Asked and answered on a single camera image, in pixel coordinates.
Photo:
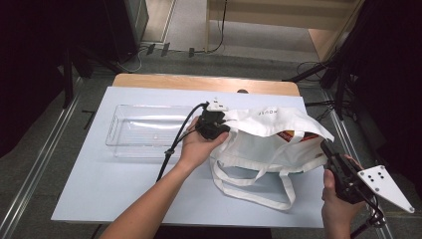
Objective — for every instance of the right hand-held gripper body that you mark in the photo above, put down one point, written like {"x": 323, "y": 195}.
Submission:
{"x": 348, "y": 186}

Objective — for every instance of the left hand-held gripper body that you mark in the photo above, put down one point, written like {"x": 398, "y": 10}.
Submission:
{"x": 210, "y": 124}

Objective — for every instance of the orange black chips bag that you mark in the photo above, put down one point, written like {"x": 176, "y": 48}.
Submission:
{"x": 298, "y": 136}

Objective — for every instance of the white tote bag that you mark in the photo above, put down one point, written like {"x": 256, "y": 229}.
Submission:
{"x": 258, "y": 152}

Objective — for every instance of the clear plastic container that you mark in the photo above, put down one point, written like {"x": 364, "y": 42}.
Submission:
{"x": 146, "y": 132}

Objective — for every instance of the person's left hand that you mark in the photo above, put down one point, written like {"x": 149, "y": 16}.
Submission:
{"x": 197, "y": 149}

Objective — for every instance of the person's right hand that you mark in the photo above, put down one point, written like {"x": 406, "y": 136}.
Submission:
{"x": 340, "y": 215}

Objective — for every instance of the small black floor block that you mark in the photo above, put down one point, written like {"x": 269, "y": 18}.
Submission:
{"x": 150, "y": 48}
{"x": 191, "y": 52}
{"x": 165, "y": 49}

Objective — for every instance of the dark curtain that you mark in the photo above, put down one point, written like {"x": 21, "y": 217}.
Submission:
{"x": 30, "y": 66}
{"x": 394, "y": 83}

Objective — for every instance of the beige wooden shelf unit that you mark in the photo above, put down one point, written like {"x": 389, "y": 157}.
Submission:
{"x": 282, "y": 16}

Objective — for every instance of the black cabinet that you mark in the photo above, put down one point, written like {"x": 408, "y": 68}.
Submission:
{"x": 127, "y": 26}

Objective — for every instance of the black upright stand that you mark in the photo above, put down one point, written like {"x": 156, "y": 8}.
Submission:
{"x": 68, "y": 79}

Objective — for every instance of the metal floor rail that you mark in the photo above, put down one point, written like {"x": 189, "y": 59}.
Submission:
{"x": 348, "y": 139}
{"x": 40, "y": 159}

